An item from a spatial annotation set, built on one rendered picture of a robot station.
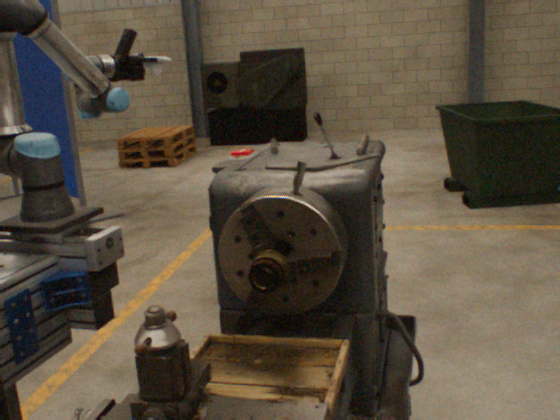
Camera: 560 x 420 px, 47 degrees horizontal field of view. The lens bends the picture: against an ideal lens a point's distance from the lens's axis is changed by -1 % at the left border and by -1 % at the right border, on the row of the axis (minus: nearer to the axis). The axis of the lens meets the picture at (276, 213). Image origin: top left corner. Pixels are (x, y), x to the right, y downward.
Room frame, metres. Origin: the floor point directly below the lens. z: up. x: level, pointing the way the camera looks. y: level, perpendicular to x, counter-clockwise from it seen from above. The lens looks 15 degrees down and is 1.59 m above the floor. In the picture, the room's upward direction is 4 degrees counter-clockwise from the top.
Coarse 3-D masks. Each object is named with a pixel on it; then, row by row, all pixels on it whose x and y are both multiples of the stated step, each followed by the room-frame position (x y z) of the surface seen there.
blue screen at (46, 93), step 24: (48, 0) 6.17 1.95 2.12; (24, 48) 6.81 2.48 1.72; (24, 72) 6.90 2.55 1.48; (48, 72) 6.37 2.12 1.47; (24, 96) 6.99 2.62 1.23; (48, 96) 6.44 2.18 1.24; (48, 120) 6.52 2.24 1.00; (72, 120) 6.08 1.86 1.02; (72, 144) 6.07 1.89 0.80; (72, 168) 6.17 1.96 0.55; (72, 192) 6.24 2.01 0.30
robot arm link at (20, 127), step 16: (0, 32) 1.83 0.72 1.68; (16, 32) 1.88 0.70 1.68; (0, 48) 1.84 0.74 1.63; (0, 64) 1.84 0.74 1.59; (16, 64) 1.88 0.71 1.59; (0, 80) 1.83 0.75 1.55; (16, 80) 1.87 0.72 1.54; (0, 96) 1.83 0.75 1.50; (16, 96) 1.86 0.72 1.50; (0, 112) 1.83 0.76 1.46; (16, 112) 1.85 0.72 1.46; (0, 128) 1.83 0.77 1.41; (16, 128) 1.84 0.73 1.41; (0, 144) 1.82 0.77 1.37; (0, 160) 1.82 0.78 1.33; (16, 176) 1.82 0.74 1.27
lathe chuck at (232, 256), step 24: (264, 192) 1.58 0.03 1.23; (288, 192) 1.55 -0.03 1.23; (240, 216) 1.54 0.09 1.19; (264, 216) 1.52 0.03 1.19; (288, 216) 1.51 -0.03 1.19; (312, 216) 1.49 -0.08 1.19; (336, 216) 1.57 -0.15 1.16; (240, 240) 1.54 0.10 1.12; (288, 240) 1.51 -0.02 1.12; (312, 240) 1.49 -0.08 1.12; (336, 240) 1.48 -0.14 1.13; (240, 264) 1.54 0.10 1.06; (240, 288) 1.54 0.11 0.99; (288, 288) 1.51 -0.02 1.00; (312, 288) 1.49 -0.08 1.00; (288, 312) 1.51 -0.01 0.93
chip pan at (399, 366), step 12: (396, 336) 2.13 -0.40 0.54; (396, 348) 2.03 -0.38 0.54; (408, 348) 2.03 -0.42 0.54; (396, 360) 1.95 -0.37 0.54; (408, 360) 1.94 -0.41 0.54; (384, 372) 1.87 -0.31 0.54; (396, 372) 1.87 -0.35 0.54; (408, 372) 1.86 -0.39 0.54; (396, 384) 1.79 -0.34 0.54; (396, 396) 1.73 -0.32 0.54; (384, 408) 1.67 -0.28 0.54; (396, 408) 1.66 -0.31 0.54
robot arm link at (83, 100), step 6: (78, 90) 2.04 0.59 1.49; (78, 96) 2.04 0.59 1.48; (84, 96) 2.02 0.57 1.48; (78, 102) 2.04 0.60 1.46; (84, 102) 2.02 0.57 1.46; (90, 102) 2.00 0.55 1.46; (78, 108) 2.04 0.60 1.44; (84, 108) 2.03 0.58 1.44; (90, 108) 2.01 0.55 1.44; (84, 114) 2.03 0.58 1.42; (90, 114) 2.03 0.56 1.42; (96, 114) 2.04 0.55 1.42
